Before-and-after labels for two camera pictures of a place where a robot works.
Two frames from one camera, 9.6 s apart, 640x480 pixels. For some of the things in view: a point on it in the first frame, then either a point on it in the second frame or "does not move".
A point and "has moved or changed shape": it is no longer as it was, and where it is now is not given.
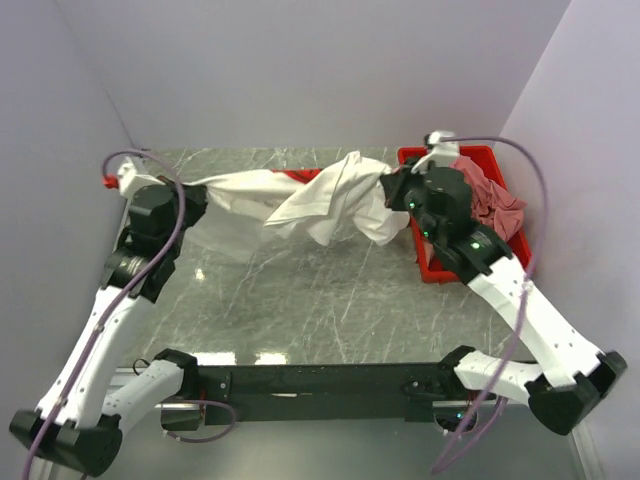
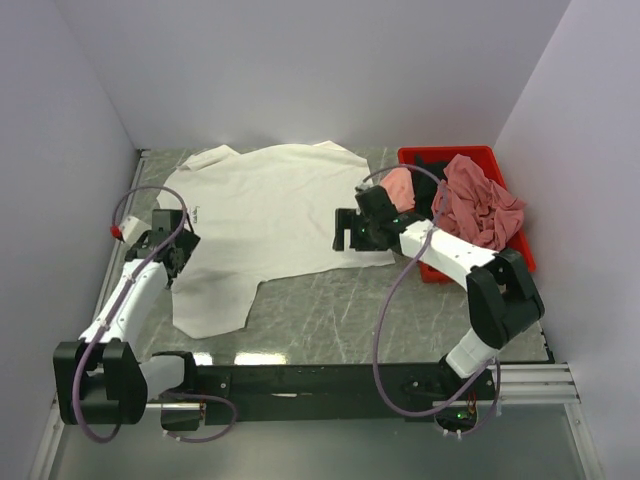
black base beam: x=278 y=394 does not move
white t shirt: x=348 y=193 has moved or changed shape
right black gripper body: x=407 y=195 -> x=365 y=237
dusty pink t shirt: x=492 y=205 does not move
